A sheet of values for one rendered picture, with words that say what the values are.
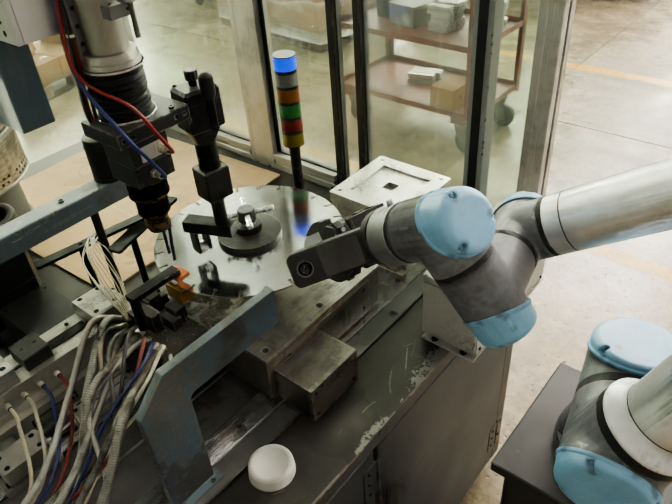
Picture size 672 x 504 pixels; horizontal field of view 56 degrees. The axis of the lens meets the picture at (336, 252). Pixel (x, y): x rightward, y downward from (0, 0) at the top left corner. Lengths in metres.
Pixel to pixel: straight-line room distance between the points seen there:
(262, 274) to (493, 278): 0.44
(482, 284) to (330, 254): 0.20
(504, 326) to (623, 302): 1.80
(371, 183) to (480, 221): 0.67
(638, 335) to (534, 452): 0.25
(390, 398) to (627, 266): 1.74
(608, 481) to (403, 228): 0.35
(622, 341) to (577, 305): 1.56
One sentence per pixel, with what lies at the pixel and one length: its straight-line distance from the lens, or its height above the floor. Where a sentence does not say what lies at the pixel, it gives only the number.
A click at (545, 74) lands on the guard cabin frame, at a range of 1.17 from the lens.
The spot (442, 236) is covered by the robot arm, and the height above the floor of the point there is 1.20.
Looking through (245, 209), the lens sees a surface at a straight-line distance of 1.07.
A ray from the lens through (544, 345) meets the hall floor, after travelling 2.26.
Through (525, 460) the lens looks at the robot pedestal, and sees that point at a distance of 1.02.
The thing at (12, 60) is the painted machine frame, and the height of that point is 1.31.
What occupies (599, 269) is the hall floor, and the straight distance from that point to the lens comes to 2.63.
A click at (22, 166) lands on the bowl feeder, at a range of 1.60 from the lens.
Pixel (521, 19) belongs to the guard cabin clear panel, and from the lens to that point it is 1.18.
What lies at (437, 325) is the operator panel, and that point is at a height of 0.80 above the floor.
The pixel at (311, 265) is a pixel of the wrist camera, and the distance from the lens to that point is 0.79.
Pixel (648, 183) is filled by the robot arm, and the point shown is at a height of 1.21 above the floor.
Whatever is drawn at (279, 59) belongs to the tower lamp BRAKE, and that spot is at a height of 1.16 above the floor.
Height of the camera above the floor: 1.57
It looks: 37 degrees down
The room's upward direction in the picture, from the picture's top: 5 degrees counter-clockwise
